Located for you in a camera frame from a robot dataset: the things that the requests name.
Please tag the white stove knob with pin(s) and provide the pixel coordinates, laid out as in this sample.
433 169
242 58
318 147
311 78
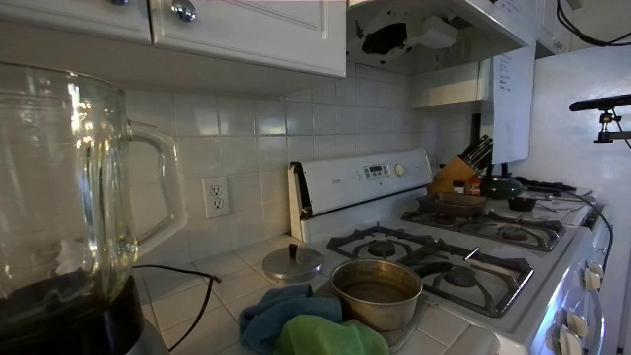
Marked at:
569 344
579 325
593 279

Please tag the green cloth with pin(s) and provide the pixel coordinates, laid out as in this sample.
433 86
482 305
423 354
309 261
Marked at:
328 336

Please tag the red spice bottle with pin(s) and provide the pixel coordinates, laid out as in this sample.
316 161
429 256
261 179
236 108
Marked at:
474 188

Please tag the white wall outlet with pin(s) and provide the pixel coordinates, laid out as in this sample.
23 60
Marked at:
216 198

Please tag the black capped spice bottle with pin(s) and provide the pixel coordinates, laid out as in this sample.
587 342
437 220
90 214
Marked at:
458 188

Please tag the metal pot lid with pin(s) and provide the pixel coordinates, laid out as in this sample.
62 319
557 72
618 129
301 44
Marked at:
293 265

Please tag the white cabinet door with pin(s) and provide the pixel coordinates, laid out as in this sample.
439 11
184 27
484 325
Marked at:
66 17
263 33

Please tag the black camera on mount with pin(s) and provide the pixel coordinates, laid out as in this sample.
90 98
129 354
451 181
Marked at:
604 104

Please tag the white gas stove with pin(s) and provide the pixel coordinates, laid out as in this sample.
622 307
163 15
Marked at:
368 190

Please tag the black double burner grate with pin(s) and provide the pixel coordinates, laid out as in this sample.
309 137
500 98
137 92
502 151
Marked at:
460 277
514 232

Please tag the silver cabinet knob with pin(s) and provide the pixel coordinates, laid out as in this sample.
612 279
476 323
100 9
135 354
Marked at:
119 3
182 11

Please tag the glass blender jar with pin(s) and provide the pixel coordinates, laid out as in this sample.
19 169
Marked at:
60 185

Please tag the black blender base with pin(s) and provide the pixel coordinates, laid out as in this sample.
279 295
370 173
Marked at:
72 328

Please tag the wooden knife block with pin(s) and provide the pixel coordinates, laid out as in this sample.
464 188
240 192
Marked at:
453 179

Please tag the white range hood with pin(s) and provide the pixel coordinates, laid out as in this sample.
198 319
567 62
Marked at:
474 27

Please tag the green bowl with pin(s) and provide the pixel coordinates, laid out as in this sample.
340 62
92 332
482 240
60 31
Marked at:
504 188

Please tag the blue cloth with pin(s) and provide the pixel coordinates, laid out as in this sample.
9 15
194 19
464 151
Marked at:
269 317

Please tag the cream stove timer dial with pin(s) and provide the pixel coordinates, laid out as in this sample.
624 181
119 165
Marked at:
399 171

